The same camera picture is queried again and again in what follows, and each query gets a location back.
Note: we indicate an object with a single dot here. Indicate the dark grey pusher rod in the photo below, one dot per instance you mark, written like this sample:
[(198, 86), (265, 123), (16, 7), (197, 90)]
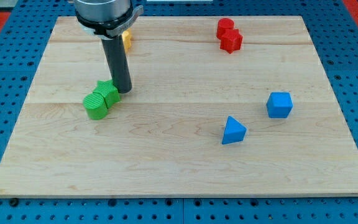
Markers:
[(117, 61)]

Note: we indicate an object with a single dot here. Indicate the green cylinder block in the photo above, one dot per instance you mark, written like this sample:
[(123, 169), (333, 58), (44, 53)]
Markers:
[(95, 106)]

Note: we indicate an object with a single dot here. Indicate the yellow block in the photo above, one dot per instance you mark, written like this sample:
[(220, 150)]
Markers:
[(127, 39)]

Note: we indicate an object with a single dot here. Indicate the blue triangle block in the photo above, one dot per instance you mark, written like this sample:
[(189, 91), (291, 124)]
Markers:
[(234, 131)]

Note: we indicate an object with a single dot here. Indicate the red cylinder block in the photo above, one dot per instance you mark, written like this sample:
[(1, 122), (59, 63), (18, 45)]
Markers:
[(223, 25)]

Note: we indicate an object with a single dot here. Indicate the green star block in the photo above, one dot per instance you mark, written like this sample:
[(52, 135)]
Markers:
[(108, 91)]

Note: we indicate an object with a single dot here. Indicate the light wooden board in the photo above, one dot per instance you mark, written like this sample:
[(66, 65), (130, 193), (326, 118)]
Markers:
[(163, 139)]

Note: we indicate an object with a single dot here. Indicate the blue cube block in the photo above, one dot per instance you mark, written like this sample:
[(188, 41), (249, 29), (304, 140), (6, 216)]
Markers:
[(279, 105)]

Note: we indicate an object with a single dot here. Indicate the red star block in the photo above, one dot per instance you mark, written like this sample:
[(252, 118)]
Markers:
[(231, 40)]

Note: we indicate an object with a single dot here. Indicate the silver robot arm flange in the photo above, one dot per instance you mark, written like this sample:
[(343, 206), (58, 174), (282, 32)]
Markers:
[(106, 19)]

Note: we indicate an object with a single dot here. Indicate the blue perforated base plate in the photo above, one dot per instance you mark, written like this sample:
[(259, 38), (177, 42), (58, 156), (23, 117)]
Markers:
[(333, 29)]

